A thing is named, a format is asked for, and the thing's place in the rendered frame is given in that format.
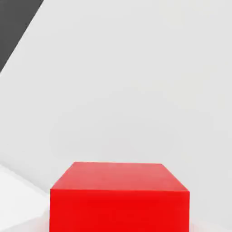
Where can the small red cube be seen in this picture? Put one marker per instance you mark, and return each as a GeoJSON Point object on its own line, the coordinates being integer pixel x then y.
{"type": "Point", "coordinates": [119, 208]}

